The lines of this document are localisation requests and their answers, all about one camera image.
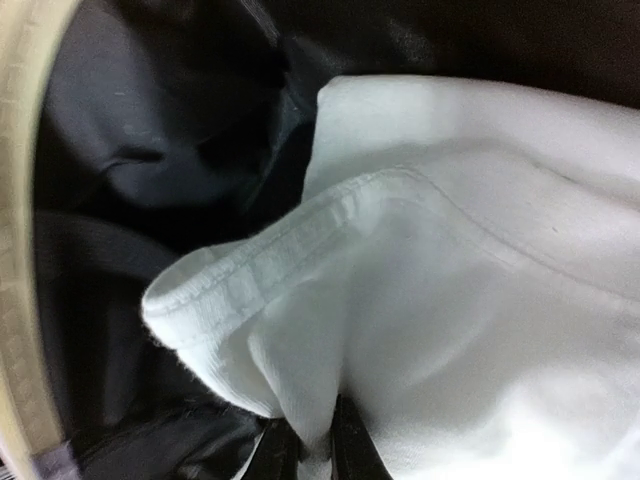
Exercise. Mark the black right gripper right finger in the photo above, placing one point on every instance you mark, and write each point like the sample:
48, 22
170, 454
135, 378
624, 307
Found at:
354, 455

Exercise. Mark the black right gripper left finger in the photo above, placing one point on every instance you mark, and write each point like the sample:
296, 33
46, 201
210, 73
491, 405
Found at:
276, 456

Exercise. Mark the white blue-print t-shirt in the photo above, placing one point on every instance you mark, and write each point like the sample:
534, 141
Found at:
464, 264

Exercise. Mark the pale yellow hard-shell suitcase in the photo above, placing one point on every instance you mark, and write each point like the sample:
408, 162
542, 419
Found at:
134, 131

